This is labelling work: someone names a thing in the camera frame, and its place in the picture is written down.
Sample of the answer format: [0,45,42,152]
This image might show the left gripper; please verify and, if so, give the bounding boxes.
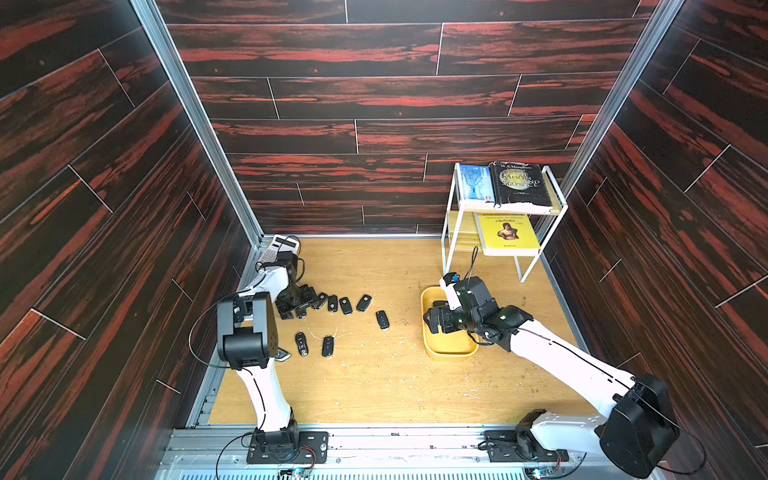
[276,284,319,319]

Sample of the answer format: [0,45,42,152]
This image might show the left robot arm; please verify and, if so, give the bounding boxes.
[216,251,318,461]

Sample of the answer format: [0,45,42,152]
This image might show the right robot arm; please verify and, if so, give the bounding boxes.
[423,272,680,478]

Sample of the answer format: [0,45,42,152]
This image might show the yellow storage tray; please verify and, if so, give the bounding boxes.
[420,286,479,360]

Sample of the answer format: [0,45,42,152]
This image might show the black silver car key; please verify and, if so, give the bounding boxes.
[275,348,291,362]

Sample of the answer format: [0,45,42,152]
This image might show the white calculator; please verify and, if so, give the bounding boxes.
[258,234,301,263]

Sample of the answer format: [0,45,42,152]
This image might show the yellow paperback book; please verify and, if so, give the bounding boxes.
[474,213,540,256]

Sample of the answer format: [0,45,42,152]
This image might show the blue white book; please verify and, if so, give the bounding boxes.
[458,164,495,204]

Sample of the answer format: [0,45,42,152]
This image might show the black hardcover book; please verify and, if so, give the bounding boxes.
[489,161,552,208]

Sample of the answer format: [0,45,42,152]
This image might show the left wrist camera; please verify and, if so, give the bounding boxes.
[276,251,299,283]

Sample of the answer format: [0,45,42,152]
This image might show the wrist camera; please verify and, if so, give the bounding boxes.
[439,272,461,310]
[276,251,299,283]

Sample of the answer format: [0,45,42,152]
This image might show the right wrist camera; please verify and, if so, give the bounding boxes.
[439,272,461,310]

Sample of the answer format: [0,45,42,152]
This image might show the white wire shelf rack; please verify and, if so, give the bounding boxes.
[441,161,568,282]

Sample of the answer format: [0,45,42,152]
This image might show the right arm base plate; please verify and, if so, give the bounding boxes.
[477,430,569,463]

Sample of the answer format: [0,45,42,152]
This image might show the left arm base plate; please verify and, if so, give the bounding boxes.
[246,429,329,465]

